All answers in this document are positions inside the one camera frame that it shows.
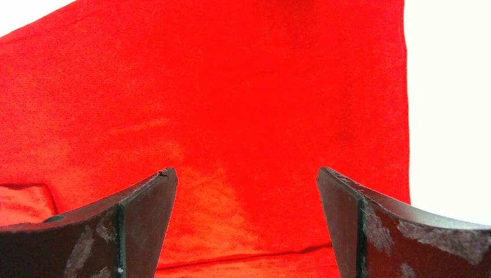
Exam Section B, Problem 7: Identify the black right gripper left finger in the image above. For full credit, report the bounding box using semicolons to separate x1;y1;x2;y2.
1;167;178;277

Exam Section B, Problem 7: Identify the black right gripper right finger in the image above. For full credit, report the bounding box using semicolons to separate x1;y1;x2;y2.
317;167;490;277

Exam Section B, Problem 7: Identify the red t-shirt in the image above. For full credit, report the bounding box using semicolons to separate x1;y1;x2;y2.
1;1;409;277

